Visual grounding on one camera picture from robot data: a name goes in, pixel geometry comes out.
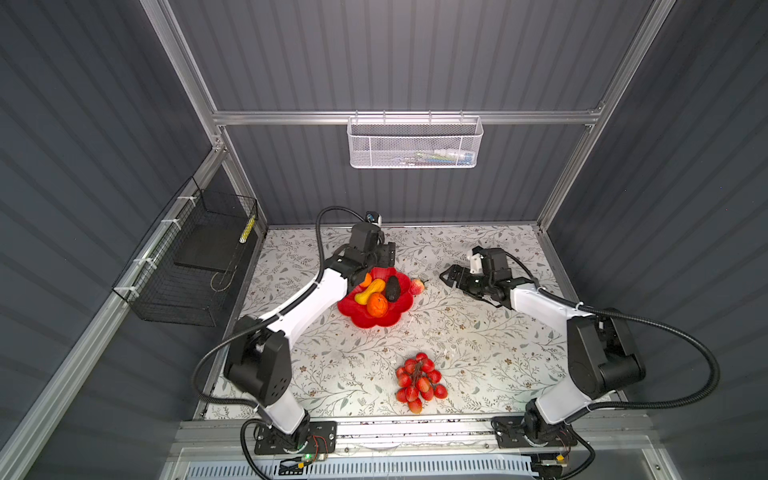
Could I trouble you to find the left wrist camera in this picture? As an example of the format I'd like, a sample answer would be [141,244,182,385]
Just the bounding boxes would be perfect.
[365,211,383,227]

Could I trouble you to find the black wire side basket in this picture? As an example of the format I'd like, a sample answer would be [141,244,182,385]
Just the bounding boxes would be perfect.
[113,181,259,327]

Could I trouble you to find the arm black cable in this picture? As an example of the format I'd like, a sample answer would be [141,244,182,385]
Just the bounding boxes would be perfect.
[191,205,367,409]
[503,250,721,412]

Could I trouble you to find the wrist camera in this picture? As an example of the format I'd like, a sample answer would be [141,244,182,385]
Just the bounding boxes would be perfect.
[467,251,483,275]
[365,211,383,227]

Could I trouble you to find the yellow marker in basket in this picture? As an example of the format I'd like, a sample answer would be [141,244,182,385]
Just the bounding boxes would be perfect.
[238,215,256,244]

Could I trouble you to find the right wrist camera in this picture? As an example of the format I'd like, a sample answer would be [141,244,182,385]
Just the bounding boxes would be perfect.
[467,251,483,275]

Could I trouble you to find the red flower-shaped fruit bowl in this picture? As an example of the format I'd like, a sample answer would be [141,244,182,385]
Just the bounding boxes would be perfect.
[337,267,414,329]

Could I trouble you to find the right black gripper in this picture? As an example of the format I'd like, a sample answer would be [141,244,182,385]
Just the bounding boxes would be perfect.
[440,264,493,298]

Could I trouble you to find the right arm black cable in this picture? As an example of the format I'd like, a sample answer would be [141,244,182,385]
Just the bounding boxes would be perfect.
[503,250,721,412]

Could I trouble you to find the small fake orange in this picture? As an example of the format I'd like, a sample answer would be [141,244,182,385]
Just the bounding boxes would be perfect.
[360,273,374,289]

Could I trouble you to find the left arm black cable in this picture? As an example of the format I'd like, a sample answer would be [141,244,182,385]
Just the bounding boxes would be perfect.
[191,205,367,409]

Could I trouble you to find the yellow fake squash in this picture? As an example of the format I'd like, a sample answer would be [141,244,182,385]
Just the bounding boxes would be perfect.
[354,279,386,305]

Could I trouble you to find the white wire mesh basket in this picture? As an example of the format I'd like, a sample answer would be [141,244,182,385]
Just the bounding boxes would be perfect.
[346,114,484,170]

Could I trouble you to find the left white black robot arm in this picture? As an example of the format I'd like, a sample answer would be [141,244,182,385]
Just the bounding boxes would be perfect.
[223,220,395,452]

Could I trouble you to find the floral table mat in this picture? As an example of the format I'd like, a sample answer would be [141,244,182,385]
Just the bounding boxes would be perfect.
[203,224,616,420]

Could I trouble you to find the items in white basket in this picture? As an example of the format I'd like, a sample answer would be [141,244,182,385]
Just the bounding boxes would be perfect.
[395,149,477,167]

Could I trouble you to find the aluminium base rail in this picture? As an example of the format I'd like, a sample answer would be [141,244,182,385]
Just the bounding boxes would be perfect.
[169,410,658,460]

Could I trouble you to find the orange fake bell pepper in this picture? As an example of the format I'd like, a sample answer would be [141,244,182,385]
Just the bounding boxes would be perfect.
[366,293,389,318]

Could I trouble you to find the red fake peach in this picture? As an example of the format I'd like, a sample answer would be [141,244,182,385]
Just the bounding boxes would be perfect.
[409,278,425,296]

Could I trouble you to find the dark fake avocado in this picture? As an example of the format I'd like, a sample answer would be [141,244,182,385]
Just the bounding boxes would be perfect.
[384,275,402,304]

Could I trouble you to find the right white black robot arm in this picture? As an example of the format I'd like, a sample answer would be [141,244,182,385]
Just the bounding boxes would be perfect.
[439,246,646,446]

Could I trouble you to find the red fake grape bunch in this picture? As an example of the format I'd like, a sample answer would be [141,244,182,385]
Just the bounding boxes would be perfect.
[395,352,448,414]

